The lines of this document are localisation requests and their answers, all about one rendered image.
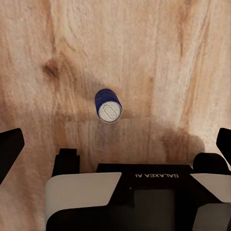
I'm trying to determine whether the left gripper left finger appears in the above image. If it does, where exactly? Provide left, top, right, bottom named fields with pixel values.
left=0, top=128, right=25, bottom=185

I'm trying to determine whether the can of soda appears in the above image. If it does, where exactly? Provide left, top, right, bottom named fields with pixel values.
left=95, top=89, right=122, bottom=123

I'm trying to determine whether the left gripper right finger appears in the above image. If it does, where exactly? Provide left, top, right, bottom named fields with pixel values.
left=216, top=128, right=231, bottom=166

